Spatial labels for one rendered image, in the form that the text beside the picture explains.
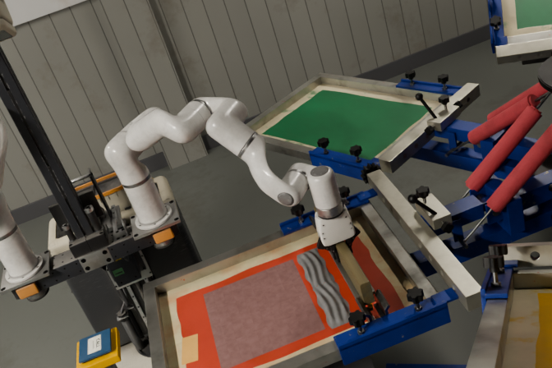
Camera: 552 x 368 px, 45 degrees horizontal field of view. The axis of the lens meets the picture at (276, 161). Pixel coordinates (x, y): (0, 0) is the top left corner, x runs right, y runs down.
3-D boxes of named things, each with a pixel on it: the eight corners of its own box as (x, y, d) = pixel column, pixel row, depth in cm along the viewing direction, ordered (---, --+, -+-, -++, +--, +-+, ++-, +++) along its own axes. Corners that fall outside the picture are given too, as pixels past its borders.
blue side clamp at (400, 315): (344, 365, 171) (338, 347, 168) (338, 352, 175) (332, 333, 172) (451, 322, 174) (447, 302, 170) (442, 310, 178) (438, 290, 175)
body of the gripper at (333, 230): (342, 194, 190) (350, 225, 195) (308, 207, 189) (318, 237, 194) (351, 207, 183) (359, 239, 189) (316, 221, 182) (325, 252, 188)
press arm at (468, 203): (431, 238, 196) (429, 225, 193) (422, 227, 201) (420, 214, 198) (485, 217, 197) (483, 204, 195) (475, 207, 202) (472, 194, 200)
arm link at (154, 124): (158, 103, 180) (193, 71, 194) (91, 156, 205) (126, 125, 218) (194, 144, 183) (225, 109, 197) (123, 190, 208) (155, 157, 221)
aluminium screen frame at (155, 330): (163, 433, 168) (158, 423, 166) (146, 292, 218) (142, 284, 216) (449, 315, 174) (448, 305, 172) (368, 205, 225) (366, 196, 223)
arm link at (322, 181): (276, 177, 182) (289, 158, 189) (286, 208, 188) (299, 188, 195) (327, 178, 175) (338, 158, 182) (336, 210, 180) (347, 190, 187)
